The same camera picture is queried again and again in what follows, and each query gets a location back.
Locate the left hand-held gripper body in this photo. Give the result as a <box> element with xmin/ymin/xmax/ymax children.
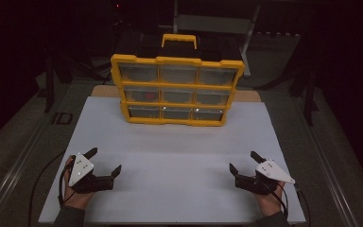
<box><xmin>66</xmin><ymin>152</ymin><xmax>115</xmax><ymax>195</ymax></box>

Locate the red disc with black rim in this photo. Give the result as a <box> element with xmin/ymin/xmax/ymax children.
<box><xmin>138</xmin><ymin>91</ymin><xmax>157</xmax><ymax>100</ymax></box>

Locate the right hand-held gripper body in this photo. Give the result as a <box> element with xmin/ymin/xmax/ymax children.
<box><xmin>234</xmin><ymin>158</ymin><xmax>297</xmax><ymax>197</ymax></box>

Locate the black stand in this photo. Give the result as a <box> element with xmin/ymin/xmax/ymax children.
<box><xmin>291</xmin><ymin>60</ymin><xmax>320</xmax><ymax>126</ymax></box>
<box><xmin>43</xmin><ymin>51</ymin><xmax>74</xmax><ymax>114</ymax></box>

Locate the person's right hand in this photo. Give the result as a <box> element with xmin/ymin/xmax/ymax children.
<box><xmin>252</xmin><ymin>183</ymin><xmax>287</xmax><ymax>219</ymax></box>

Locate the set of clear drawers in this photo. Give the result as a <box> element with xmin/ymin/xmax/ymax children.
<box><xmin>119</xmin><ymin>62</ymin><xmax>238</xmax><ymax>122</ymax></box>

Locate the grey metal stand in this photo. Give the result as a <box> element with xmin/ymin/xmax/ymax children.
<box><xmin>171</xmin><ymin>0</ymin><xmax>262</xmax><ymax>79</ymax></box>

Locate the person's left hand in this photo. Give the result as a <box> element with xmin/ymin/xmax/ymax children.
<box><xmin>58</xmin><ymin>155</ymin><xmax>95</xmax><ymax>212</ymax></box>

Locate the metal rail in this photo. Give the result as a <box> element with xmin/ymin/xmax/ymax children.
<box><xmin>291</xmin><ymin>91</ymin><xmax>363</xmax><ymax>227</ymax></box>
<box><xmin>0</xmin><ymin>79</ymin><xmax>74</xmax><ymax>227</ymax></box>

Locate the yellow drawer cabinet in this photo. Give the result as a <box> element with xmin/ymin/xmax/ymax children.
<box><xmin>110</xmin><ymin>32</ymin><xmax>246</xmax><ymax>128</ymax></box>

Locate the clear plastic drawer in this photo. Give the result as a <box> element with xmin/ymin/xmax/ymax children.
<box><xmin>123</xmin><ymin>86</ymin><xmax>160</xmax><ymax>104</ymax></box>

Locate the white table sheet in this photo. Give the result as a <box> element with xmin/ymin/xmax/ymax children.
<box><xmin>38</xmin><ymin>96</ymin><xmax>306</xmax><ymax>225</ymax></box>

